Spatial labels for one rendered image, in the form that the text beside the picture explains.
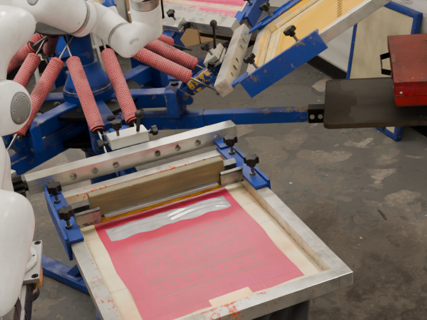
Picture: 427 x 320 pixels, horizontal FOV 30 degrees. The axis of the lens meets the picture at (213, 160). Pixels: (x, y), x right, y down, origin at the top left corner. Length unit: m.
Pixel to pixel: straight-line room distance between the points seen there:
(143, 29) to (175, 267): 0.61
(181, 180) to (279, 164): 2.26
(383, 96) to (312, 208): 1.28
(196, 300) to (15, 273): 0.73
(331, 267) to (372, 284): 1.61
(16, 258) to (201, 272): 0.82
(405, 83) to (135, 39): 1.04
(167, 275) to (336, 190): 2.30
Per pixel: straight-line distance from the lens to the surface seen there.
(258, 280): 1.99
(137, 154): 2.50
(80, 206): 2.29
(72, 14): 1.82
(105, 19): 2.01
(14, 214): 1.29
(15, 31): 1.69
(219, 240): 2.15
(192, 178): 2.32
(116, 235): 2.24
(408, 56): 2.88
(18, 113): 1.28
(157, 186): 2.29
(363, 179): 4.34
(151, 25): 1.99
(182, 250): 2.13
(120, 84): 2.76
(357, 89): 3.02
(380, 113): 2.81
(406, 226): 3.94
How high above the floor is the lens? 2.13
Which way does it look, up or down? 27 degrees down
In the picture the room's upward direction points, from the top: 7 degrees counter-clockwise
